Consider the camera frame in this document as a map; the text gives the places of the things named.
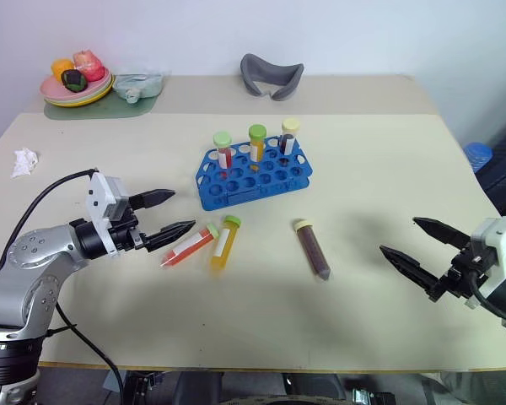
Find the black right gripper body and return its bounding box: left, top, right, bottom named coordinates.
left=428, top=244, right=499, bottom=303

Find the yellow tube green cap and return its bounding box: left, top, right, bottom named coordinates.
left=210, top=214, right=243, bottom=278

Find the blue water bottle cap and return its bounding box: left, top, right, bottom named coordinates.
left=463, top=141, right=495, bottom=172

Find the light green cloth pouch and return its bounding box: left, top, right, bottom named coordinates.
left=111, top=73, right=166, bottom=105

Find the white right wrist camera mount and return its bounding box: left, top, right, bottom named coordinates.
left=466, top=217, right=506, bottom=311

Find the pink plate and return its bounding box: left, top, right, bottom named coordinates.
left=40, top=68, right=113, bottom=101

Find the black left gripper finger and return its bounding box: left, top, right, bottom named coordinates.
left=144, top=219, right=197, bottom=253
left=129, top=188, right=177, bottom=211

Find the crumpled white paper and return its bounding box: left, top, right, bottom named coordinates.
left=10, top=147, right=40, bottom=181

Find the blue test tube rack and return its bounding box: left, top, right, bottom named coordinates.
left=195, top=134, right=315, bottom=212

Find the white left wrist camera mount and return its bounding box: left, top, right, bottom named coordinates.
left=85, top=171, right=132, bottom=255

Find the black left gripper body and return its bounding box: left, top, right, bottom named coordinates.
left=108, top=205, right=149, bottom=255

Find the dark green black toy fruit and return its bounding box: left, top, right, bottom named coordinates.
left=60, top=68, right=89, bottom=93

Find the orange toy fruit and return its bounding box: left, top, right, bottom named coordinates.
left=51, top=58, right=76, bottom=84

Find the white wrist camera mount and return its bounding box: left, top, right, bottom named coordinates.
left=85, top=171, right=132, bottom=255
left=466, top=217, right=506, bottom=311

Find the red tube green cap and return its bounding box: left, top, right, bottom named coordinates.
left=159, top=222, right=221, bottom=268

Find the dark brown tube yellow cap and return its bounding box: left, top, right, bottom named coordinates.
left=291, top=218, right=333, bottom=283

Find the grey curved foam holder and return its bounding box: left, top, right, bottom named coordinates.
left=240, top=52, right=305, bottom=103

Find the green table mat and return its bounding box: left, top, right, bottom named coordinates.
left=43, top=74, right=164, bottom=122

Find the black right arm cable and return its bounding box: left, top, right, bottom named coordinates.
left=467, top=269, right=506, bottom=327

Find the red apple in foam net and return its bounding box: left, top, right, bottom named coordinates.
left=72, top=48, right=107, bottom=83

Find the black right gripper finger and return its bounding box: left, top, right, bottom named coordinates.
left=412, top=217, right=474, bottom=254
left=379, top=246, right=442, bottom=297

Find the orange tube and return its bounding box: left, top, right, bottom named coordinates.
left=247, top=123, right=267, bottom=165

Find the light green plate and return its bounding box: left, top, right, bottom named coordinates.
left=43, top=78, right=115, bottom=105

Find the yellow plate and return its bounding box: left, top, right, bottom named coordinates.
left=45, top=82, right=116, bottom=109

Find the dark equipment under table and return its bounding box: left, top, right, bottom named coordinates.
left=121, top=370, right=406, bottom=405

